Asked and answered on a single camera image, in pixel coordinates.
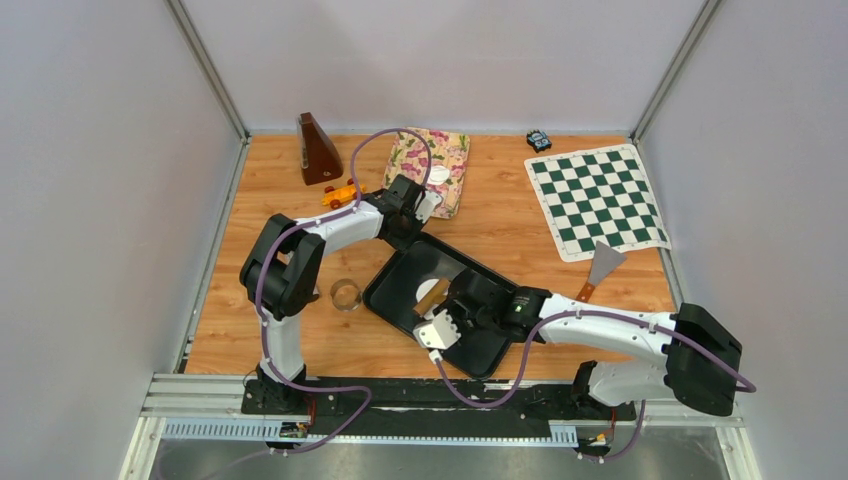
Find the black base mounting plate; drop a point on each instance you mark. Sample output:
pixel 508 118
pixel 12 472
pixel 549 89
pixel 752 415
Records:
pixel 426 408

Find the small blue black toy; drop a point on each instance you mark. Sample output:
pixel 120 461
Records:
pixel 538 140

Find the aluminium frame rail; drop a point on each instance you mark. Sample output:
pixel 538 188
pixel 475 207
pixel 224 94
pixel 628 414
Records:
pixel 208 407

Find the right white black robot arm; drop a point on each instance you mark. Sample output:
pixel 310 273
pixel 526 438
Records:
pixel 686 355

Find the black baking tray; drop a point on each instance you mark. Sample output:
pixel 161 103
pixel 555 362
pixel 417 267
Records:
pixel 391 296

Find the orange toy car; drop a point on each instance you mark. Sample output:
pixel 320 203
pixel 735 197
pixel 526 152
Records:
pixel 341 193

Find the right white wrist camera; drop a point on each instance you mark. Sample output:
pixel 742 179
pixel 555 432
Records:
pixel 436 331

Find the brown wooden metronome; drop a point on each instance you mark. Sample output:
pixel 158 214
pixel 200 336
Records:
pixel 320 160

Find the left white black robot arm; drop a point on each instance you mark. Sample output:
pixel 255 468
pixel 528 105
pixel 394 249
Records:
pixel 280 273

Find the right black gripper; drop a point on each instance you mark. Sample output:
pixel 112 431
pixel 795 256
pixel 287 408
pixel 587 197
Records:
pixel 457 309

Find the floral rectangular tray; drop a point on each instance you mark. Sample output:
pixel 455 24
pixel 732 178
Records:
pixel 410 158

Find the wooden pastry roller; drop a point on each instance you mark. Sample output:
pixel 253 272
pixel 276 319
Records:
pixel 435 297

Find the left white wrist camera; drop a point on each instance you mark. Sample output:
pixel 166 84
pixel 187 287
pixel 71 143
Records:
pixel 427 205

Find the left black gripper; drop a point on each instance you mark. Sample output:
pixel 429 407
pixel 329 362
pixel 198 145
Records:
pixel 399 244

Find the green white chess mat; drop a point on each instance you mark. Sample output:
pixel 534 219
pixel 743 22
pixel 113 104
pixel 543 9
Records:
pixel 597 195

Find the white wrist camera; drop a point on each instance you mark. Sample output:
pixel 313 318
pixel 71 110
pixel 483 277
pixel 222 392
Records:
pixel 427 205
pixel 436 331

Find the wooden handled metal scraper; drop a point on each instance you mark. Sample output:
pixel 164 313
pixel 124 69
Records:
pixel 605 261

